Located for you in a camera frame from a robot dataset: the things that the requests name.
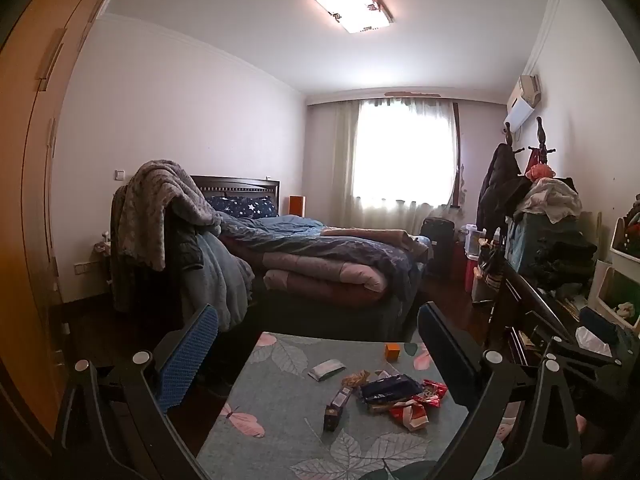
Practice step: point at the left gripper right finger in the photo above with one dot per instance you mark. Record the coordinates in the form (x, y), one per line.
(485, 383)

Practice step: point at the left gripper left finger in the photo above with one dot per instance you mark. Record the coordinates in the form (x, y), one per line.
(113, 421)

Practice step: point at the red snack wrapper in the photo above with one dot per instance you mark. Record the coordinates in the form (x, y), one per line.
(412, 413)

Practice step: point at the dark blue snack wrapper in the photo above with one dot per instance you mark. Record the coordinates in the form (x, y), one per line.
(389, 390)

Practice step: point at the small dark carton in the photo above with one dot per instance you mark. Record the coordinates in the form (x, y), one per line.
(334, 410)

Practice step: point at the white grey packet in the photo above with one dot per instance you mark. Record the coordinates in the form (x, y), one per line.
(326, 369)

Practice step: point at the white storage shelf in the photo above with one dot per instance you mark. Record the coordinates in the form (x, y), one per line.
(615, 287)

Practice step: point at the light blue fleece garment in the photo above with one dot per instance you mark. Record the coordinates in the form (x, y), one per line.
(223, 281)

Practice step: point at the small orange box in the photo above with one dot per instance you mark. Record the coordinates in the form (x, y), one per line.
(392, 351)

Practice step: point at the floral grey tablecloth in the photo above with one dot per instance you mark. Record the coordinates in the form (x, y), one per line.
(271, 426)

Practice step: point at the black suitcase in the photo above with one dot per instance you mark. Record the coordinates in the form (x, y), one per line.
(440, 232)

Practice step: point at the grey fleece blanket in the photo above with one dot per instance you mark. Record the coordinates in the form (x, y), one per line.
(158, 186)

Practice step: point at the dark wooden bed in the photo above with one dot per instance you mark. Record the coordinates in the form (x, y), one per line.
(302, 316)

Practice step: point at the pink and blue quilt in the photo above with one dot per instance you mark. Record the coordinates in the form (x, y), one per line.
(352, 268)

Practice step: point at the star patterned pillow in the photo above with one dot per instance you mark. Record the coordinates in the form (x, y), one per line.
(244, 207)

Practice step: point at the coat rack with clothes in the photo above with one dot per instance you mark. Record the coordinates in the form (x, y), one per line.
(504, 185)

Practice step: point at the sheer window curtain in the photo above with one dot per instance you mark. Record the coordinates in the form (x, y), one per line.
(396, 163)

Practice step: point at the wooden wardrobe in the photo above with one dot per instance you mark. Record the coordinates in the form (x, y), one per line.
(37, 61)

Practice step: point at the square ceiling lamp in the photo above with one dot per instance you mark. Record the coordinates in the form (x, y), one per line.
(358, 16)

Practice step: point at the white wall air conditioner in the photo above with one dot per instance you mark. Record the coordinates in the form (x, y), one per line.
(524, 98)

